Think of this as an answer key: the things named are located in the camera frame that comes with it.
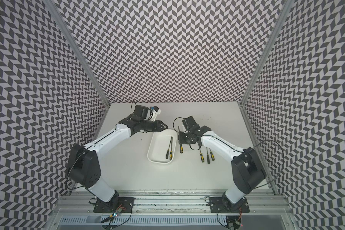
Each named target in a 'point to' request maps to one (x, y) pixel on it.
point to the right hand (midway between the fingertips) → (180, 142)
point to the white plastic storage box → (159, 144)
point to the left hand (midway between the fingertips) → (165, 128)
